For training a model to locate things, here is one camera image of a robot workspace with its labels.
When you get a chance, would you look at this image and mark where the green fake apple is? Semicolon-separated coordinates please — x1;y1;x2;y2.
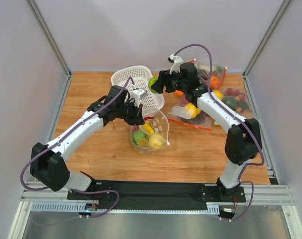
148;76;158;94

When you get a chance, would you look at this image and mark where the clear dotted zip bag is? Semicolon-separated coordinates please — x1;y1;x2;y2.
129;107;170;155

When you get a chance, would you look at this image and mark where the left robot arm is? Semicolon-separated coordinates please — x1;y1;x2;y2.
30;85;147;191

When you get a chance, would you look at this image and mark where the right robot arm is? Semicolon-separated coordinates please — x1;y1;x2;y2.
150;62;262;195

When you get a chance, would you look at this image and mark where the loose orange fake fruit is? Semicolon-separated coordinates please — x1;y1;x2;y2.
175;90;183;97

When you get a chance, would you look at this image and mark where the yellow fake banana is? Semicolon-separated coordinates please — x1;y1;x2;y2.
141;123;155;134

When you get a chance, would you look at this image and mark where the green fake fruit black stripe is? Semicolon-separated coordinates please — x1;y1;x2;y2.
131;130;146;146

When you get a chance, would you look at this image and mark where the middle zip bag red seal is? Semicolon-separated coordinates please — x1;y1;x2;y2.
166;96;212;131

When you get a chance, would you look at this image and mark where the zip bag red seal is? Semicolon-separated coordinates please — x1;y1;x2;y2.
189;58;228;90
166;96;212;131

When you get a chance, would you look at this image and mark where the yellow fake pear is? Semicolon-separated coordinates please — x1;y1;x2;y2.
148;133;165;150

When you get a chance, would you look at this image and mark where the back zip bag red seal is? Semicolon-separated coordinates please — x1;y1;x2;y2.
189;58;228;90

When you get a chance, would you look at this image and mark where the right zip bag blue seal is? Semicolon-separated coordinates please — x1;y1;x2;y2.
213;88;254;119

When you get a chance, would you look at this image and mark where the white perforated plastic basket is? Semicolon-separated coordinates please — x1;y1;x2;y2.
111;65;165;116

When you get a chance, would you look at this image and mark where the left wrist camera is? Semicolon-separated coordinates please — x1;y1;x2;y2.
129;84;148;107

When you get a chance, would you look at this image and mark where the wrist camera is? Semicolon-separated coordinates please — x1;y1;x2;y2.
129;84;148;107
168;54;184;74

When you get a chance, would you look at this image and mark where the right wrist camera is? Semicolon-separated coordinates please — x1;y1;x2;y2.
168;54;184;74

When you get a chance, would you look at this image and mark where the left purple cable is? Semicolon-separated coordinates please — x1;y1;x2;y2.
20;76;136;191

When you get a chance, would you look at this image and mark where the purple cable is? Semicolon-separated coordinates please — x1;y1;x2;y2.
173;44;265;167
20;76;136;191

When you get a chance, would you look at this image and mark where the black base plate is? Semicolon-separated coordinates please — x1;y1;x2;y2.
67;179;246;211

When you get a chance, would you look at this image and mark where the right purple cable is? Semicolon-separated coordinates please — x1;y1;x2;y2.
173;44;265;167

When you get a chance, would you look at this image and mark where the slotted cable duct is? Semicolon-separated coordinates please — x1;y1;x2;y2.
31;201;221;214

